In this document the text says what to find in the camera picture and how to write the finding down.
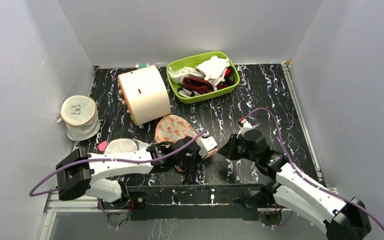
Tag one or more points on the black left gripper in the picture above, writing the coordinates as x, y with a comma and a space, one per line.
198, 158

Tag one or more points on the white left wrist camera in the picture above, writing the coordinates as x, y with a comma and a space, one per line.
207, 144

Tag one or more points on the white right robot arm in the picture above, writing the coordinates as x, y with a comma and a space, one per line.
336, 218

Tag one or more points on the floral mesh laundry bag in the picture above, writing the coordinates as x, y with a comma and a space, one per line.
173, 128

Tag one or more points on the white cylindrical mesh laundry bag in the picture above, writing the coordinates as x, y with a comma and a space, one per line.
80, 115

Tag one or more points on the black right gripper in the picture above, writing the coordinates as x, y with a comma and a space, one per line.
233, 149

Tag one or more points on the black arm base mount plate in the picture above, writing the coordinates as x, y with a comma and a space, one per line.
228, 201

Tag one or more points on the white cloth in basket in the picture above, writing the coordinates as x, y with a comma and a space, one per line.
213, 70

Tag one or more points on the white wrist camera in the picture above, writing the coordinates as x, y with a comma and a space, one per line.
207, 144
244, 126

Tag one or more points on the cream toy washing machine drum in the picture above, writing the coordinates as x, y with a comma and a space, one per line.
145, 94

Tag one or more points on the dark red garment in basket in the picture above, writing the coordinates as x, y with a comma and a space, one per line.
192, 87

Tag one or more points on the green plastic basket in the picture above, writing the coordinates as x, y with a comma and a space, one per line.
186, 68

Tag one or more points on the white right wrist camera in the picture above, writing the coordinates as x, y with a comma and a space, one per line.
244, 126

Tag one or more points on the pink and grey small block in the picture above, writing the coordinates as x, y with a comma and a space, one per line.
102, 146

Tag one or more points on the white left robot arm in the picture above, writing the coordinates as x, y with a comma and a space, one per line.
88, 174

